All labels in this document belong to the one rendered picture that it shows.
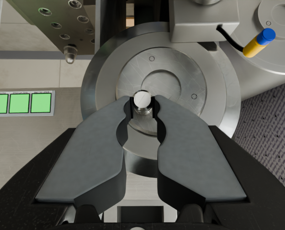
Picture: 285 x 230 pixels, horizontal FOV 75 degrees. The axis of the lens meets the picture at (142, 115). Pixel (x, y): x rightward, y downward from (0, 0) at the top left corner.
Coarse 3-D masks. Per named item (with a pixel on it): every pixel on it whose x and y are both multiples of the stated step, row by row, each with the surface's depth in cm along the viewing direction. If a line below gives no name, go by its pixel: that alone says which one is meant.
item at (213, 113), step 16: (160, 32) 17; (128, 48) 17; (144, 48) 17; (176, 48) 17; (192, 48) 17; (112, 64) 17; (208, 64) 16; (112, 80) 16; (208, 80) 16; (224, 80) 16; (96, 96) 16; (112, 96) 16; (208, 96) 16; (224, 96) 16; (208, 112) 16; (224, 112) 16; (128, 128) 16; (128, 144) 16; (144, 144) 15
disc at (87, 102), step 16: (128, 32) 18; (144, 32) 18; (112, 48) 18; (208, 48) 17; (96, 64) 18; (224, 64) 17; (96, 80) 17; (80, 96) 17; (240, 96) 17; (224, 128) 16; (128, 160) 16; (144, 160) 16; (144, 176) 16
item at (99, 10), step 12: (96, 0) 19; (108, 0) 23; (120, 0) 35; (96, 12) 19; (108, 12) 23; (120, 12) 34; (96, 24) 19; (108, 24) 23; (120, 24) 34; (96, 36) 19; (108, 36) 23; (96, 48) 18
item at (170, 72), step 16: (160, 48) 15; (128, 64) 15; (144, 64) 15; (160, 64) 15; (176, 64) 15; (192, 64) 15; (128, 80) 15; (144, 80) 16; (160, 80) 15; (176, 80) 15; (192, 80) 15; (176, 96) 15; (192, 96) 15; (144, 128) 15
